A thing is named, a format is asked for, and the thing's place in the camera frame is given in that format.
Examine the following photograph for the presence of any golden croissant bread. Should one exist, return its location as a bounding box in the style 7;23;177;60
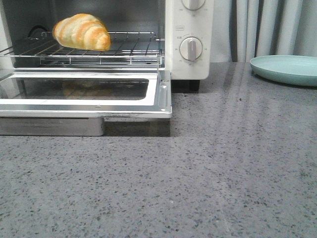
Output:
52;13;111;51

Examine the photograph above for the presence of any black right oven foot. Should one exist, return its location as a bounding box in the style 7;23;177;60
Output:
189;80;200;92

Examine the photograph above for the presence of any light green plate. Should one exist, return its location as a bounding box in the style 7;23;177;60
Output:
250;55;317;87

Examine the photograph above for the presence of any grey-white curtain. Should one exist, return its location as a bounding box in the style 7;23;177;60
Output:
211;0;317;62

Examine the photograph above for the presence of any upper oven control knob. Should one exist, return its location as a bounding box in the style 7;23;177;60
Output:
182;0;205;11

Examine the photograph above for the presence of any metal wire oven rack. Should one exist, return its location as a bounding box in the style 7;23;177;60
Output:
0;32;164;68

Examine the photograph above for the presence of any glass oven door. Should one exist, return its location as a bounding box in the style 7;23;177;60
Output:
0;69;172;136

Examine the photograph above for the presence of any white Toshiba toaster oven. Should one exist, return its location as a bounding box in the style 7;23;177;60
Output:
0;0;214;81

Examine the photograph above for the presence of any lower oven timer knob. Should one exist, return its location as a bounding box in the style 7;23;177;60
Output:
179;37;203;61

